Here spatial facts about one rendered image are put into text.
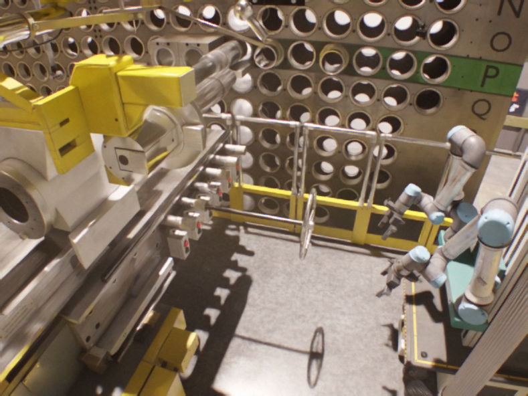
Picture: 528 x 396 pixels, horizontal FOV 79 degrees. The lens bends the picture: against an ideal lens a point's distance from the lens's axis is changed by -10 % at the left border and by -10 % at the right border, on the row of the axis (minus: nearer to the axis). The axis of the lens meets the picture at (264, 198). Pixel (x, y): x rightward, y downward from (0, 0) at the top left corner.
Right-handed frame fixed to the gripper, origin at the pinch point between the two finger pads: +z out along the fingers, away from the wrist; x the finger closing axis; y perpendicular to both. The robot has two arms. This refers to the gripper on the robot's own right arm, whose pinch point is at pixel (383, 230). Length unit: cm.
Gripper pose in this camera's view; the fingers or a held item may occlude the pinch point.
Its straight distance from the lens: 211.2
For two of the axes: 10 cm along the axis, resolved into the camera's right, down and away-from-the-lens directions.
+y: 9.0, 4.3, 0.8
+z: -4.1, 7.8, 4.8
